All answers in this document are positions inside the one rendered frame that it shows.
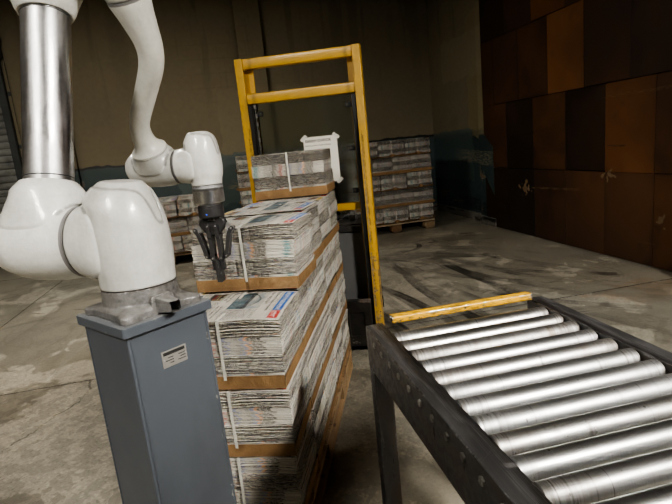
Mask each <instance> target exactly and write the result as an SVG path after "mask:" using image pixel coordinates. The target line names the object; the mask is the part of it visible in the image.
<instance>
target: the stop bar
mask: <svg viewBox="0 0 672 504"><path fill-rule="evenodd" d="M527 300H532V294H531V293H529V292H527V291H526V292H520V293H514V294H508V295H502V296H497V297H491V298H485V299H479V300H473V301H467V302H461V303H455V304H449V305H443V306H437V307H431V308H426V309H420V310H414V311H408V312H402V313H396V314H390V315H389V321H390V322H391V323H392V324H394V323H400V322H405V321H411V320H417V319H423V318H429V317H434V316H440V315H446V314H452V313H458V312H463V311H469V310H475V309H481V308H486V307H492V306H498V305H504V304H510V303H515V302H521V301H527Z"/></svg>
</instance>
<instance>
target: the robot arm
mask: <svg viewBox="0 0 672 504"><path fill-rule="evenodd" d="M9 1H11V4H12V6H13V8H14V9H15V11H16V12H17V14H18V15H19V19H20V74H21V129H22V179H21V180H19V181H17V182H16V183H15V184H14V185H13V186H12V187H11V188H10V190H9V191H8V196H7V199H6V202H5V204H4V207H3V209H2V212H1V214H0V267H1V268H2V269H4V270H6V271H8V272H10V273H13V274H15V275H18V276H22V277H25V278H30V279H37V280H67V279H77V278H82V277H89V278H92V279H98V281H99V285H100V289H101V299H102V302H99V303H97V304H94V305H91V306H88V307H86V308H85V314H86V316H96V317H99V318H103V319H106V320H109V321H112V322H116V323H118V324H119V325H120V326H130V325H133V324H136V323H138V322H140V321H142V320H145V319H147V318H150V317H153V316H156V315H159V314H162V313H172V312H176V311H179V310H180V309H181V307H182V306H185V305H189V304H193V303H197V302H199V301H201V297H200V294H199V293H194V292H187V291H183V290H181V289H180V288H179V284H178V281H177V277H176V270H175V257H174V249H173V243H172V238H171V233H170V228H169V224H168V221H167V217H166V214H165V212H164V209H163V207H162V205H161V203H160V201H159V199H158V197H157V196H156V194H155V193H154V191H153V190H152V188H151V187H166V186H173V185H177V184H184V183H185V184H191V185H192V191H193V197H194V203H195V204H196V205H199V206H198V213H199V218H200V222H199V226H198V227H197V228H195V229H193V233H194V234H195V235H196V236H197V238H198V241H199V244H200V246H201V249H202V251H203V254H204V256H205V258H206V259H210V260H212V265H213V270H216V274H217V280H218V282H223V281H224V280H226V277H225V271H224V270H225V269H226V268H227V266H226V258H227V257H229V256H230V255H231V247H232V236H233V231H234V229H235V225H231V224H229V223H227V220H226V219H225V213H224V206H223V203H221V202H223V201H225V197H224V190H223V183H222V176H223V165H222V158H221V154H220V150H219V146H218V143H217V140H216V138H215V136H214V135H213V134H212V133H210V132H207V131H195V132H190V133H187V135H186V136H185V139H184V141H183V148H181V149H173V148H172V147H170V146H169V145H167V144H166V142H165V141H164V140H162V139H157V138H156V137H155V136H154V135H153V133H152V131H151V128H150V120H151V116H152V112H153V109H154V105H155V102H156V98H157V95H158V91H159V88H160V84H161V80H162V76H163V71H164V48H163V43H162V39H161V35H160V31H159V27H158V24H157V20H156V16H155V12H154V8H153V4H152V0H105V2H106V3H107V5H108V7H109V8H110V10H111V11H112V12H113V14H114V15H115V17H116V18H117V19H118V21H119V22H120V24H121V25H122V27H123V28H124V30H125V31H126V33H127V34H128V35H129V37H130V39H131V40H132V42H133V44H134V46H135V48H136V51H137V55H138V72H137V77H136V83H135V88H134V94H133V99H132V104H131V110H130V117H129V128H130V133H131V137H132V140H133V143H134V150H133V152H132V155H130V156H129V158H128V159H127V161H126V163H125V172H126V174H127V176H128V178H129V179H117V180H104V181H99V182H97V183H96V184H95V185H94V186H92V187H90V188H89V189H88V191H87V192H86V191H85V190H84V189H83V188H82V187H81V186H80V185H79V184H78V183H77V182H75V172H74V128H73V85H72V42H71V24H72V23H73V22H74V21H75V19H76V18H77V15H78V12H79V9H80V7H81V4H82V2H83V0H9ZM225 227H226V231H227V233H226V243H225V249H224V243H223V230H224V229H225ZM202 230H203V231H204V232H205V233H206V234H207V239H208V243H209V247H208V245H207V242H206V240H205V237H204V235H203V233H202ZM215 238H216V241H217V248H218V254H219V258H218V256H217V250H216V244H215ZM209 249H210V250H209Z"/></svg>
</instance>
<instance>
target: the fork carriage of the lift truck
mask: <svg viewBox="0 0 672 504"><path fill-rule="evenodd" d="M347 309H348V318H347V320H348V322H347V323H348V327H349V333H350V343H351V344H352V347H355V346H367V336H366V326H368V325H373V316H372V305H371V298H365V299H348V300H347Z"/></svg>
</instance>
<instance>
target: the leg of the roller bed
mask: <svg viewBox="0 0 672 504"><path fill-rule="evenodd" d="M370 373H371V384H372V394H373V405H374V416H375V427H376V437H377V448H378V459H379V467H380V480H381V491H382V502H383V504H403V502H402V490H401V478H400V467H399V455H398V443H397V431H396V419H395V407H394V400H393V399H392V397H391V396H390V395H389V393H388V392H387V390H386V389H385V387H384V386H383V384H382V383H381V382H380V380H379V379H378V377H377V376H376V374H375V373H374V371H373V370H372V369H371V367H370Z"/></svg>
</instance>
